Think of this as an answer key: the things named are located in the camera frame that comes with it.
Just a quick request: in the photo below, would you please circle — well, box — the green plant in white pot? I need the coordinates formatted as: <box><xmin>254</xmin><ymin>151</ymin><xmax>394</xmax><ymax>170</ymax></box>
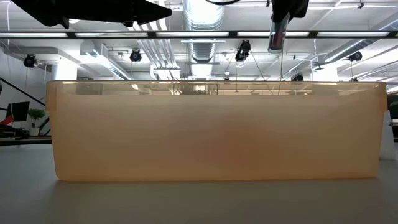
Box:
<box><xmin>27</xmin><ymin>108</ymin><xmax>47</xmax><ymax>137</ymax></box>

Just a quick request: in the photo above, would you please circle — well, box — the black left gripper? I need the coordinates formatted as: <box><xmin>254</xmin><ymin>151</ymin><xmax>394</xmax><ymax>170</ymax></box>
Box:
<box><xmin>11</xmin><ymin>0</ymin><xmax>174</xmax><ymax>30</ymax></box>

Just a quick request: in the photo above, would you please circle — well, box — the black room monitor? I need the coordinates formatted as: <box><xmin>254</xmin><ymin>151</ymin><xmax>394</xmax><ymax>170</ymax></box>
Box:
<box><xmin>6</xmin><ymin>101</ymin><xmax>31</xmax><ymax>123</ymax></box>

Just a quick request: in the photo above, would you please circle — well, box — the rectangular metal ventilation duct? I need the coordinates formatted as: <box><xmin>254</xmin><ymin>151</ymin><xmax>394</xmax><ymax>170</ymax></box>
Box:
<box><xmin>79</xmin><ymin>40</ymin><xmax>131</xmax><ymax>81</ymax></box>

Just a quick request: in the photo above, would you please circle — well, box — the black beam with light strips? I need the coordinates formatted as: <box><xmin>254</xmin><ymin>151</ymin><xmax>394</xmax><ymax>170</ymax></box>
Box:
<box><xmin>0</xmin><ymin>30</ymin><xmax>398</xmax><ymax>40</ymax></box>

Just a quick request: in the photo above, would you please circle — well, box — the long workbench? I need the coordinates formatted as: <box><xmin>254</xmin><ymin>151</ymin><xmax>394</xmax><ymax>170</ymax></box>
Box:
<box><xmin>0</xmin><ymin>124</ymin><xmax>53</xmax><ymax>147</ymax></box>

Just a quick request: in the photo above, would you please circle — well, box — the white round column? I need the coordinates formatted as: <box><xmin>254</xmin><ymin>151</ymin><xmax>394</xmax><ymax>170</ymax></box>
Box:
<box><xmin>51</xmin><ymin>57</ymin><xmax>78</xmax><ymax>81</ymax></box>

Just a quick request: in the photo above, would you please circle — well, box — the translucent orange plastic bin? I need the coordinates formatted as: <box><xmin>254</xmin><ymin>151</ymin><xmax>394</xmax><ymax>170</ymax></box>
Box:
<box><xmin>45</xmin><ymin>80</ymin><xmax>389</xmax><ymax>182</ymax></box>

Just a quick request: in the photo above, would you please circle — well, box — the round silver ventilation duct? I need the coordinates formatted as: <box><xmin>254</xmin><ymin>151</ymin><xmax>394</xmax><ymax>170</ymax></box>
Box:
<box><xmin>182</xmin><ymin>0</ymin><xmax>225</xmax><ymax>78</ymax></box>
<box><xmin>312</xmin><ymin>18</ymin><xmax>398</xmax><ymax>71</ymax></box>

